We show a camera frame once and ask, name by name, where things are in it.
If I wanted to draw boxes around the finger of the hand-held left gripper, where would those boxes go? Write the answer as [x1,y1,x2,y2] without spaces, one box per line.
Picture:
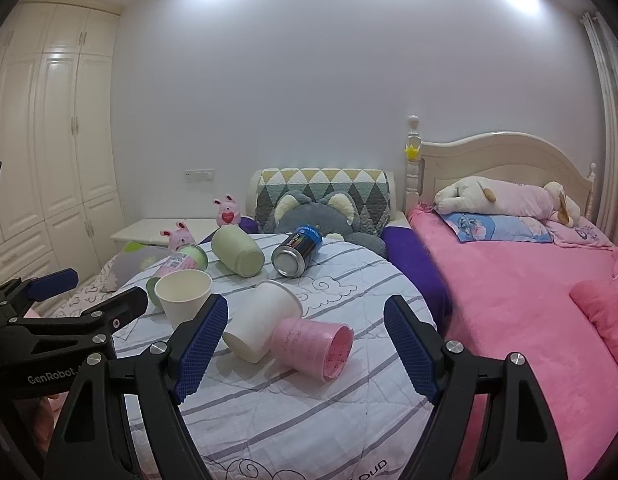
[12,287,149,344]
[0,268,80,320]

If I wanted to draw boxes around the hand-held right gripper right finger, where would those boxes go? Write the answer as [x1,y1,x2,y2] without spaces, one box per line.
[383,294,568,480]

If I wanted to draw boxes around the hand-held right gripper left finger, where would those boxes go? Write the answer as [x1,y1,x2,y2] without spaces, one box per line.
[48,293,230,480]

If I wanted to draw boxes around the white paper cup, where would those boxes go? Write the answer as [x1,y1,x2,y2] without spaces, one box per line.
[222,280,304,364]
[154,269,213,325]

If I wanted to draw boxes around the pink plastic cup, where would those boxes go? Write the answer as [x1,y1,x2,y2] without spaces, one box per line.
[270,317,353,382]

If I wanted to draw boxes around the pink cup with white label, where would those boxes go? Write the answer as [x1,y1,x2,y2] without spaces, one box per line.
[154,242,208,278]

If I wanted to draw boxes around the pale green cup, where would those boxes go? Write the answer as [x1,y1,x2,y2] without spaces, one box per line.
[211,227,265,278]

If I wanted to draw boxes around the heart print sheet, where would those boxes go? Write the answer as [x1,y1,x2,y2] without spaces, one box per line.
[54,259,117,317]

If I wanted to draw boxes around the grey flower pillow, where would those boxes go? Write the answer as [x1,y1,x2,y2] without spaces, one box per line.
[96,242,165,293]

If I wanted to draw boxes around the white nightstand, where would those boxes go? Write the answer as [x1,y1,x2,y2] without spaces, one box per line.
[110,217,225,248]

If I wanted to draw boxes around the pink rabbit toy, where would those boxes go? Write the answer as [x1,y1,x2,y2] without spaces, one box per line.
[160,221,196,252]
[212,195,241,227]

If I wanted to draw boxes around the pink fluffy blanket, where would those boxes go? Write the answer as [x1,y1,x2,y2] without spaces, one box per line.
[406,205,618,480]

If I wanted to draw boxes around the dark printed metal can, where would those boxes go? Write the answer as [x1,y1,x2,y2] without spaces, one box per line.
[271,225,323,278]

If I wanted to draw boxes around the blue cartoon pillow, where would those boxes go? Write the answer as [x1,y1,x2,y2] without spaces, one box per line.
[436,211,552,244]

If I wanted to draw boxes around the cream wardrobe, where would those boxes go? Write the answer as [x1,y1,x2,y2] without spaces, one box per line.
[0,2,125,291]

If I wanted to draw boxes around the triangle pattern quilted cover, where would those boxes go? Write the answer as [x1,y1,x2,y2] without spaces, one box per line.
[254,167,392,236]

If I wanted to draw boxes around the grey cat plush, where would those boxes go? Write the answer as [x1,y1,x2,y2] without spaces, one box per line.
[266,191,387,260]

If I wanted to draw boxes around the white and pink dog plush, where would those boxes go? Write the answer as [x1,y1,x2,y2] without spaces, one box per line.
[434,177,582,226]

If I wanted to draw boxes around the pink fluffy cushion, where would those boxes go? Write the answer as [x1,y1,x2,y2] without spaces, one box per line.
[569,242,618,376]

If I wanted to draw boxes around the pink printed pillow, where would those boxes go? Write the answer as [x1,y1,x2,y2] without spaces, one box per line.
[544,215,614,250]

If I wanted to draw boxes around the cream wooden headboard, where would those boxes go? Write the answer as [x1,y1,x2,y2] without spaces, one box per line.
[406,115,598,226]

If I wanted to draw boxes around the white curtain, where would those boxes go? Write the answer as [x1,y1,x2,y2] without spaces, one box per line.
[579,10,618,246]

